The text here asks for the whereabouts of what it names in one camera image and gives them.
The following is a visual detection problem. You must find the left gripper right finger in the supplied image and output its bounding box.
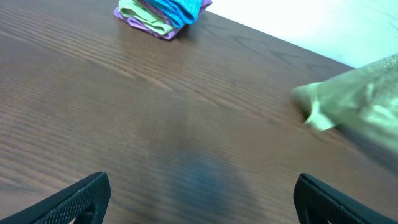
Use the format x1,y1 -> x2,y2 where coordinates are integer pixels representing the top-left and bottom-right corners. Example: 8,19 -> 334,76
294,173 -> 397,224

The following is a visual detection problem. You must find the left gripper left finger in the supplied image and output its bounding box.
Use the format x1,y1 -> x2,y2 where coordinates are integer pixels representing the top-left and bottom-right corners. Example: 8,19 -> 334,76
1,172 -> 111,224

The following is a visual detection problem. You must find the green microfiber cloth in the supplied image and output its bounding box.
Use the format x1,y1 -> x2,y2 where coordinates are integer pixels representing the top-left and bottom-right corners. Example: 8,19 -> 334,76
292,54 -> 397,153

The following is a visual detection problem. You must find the folded light green cloth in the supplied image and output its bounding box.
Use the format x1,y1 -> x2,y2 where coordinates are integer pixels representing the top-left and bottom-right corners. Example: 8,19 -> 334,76
119,0 -> 174,35

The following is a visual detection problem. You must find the folded blue cloth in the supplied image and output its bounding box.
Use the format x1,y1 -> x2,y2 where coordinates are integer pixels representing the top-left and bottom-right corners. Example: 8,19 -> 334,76
147,0 -> 202,28

